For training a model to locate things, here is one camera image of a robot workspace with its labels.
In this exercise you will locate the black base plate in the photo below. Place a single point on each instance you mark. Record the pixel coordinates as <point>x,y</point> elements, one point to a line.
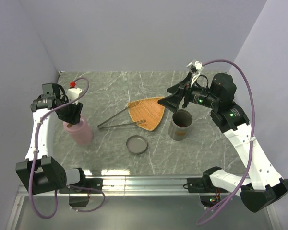
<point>201,185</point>
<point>95,183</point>

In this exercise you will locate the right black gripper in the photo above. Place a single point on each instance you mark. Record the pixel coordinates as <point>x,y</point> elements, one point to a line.
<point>183,88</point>

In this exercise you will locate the grey round lid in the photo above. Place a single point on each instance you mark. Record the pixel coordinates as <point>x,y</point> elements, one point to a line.
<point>136,144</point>

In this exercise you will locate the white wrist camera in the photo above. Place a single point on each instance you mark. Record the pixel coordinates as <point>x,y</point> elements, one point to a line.
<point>73,92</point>
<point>195,67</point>

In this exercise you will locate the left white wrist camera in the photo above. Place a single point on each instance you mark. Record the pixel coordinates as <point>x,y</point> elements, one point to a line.
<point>73,92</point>

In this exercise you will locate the metal tongs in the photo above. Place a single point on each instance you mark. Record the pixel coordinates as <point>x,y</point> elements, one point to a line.
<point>113,121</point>

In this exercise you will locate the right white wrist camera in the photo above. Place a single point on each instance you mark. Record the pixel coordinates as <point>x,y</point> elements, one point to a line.
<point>195,67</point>

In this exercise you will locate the tall pink cup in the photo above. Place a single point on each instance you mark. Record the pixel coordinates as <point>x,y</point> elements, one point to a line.
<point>84,137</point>

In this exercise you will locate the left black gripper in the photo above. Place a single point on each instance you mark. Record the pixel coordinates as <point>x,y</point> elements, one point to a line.
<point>76,115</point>

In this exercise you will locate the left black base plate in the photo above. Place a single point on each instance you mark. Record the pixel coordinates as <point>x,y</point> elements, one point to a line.
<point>95,183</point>

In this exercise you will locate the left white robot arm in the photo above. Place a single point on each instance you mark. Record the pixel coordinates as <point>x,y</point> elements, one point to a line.
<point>40,172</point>

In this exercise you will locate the pink round lid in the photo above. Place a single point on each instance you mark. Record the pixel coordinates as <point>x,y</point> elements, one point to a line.
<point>75,129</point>

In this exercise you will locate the aluminium mounting rail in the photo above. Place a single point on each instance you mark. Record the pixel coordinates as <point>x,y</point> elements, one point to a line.
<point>142,203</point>

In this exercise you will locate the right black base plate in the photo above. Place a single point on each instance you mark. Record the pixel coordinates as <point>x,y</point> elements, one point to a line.
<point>201,185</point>

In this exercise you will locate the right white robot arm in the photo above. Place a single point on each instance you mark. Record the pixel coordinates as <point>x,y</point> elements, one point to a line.
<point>264,185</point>

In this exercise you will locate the woven bamboo tray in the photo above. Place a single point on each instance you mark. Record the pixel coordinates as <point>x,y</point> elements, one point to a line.
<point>147,109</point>

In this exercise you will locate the tall grey container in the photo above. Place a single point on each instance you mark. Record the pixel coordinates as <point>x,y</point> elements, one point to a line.
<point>176,132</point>

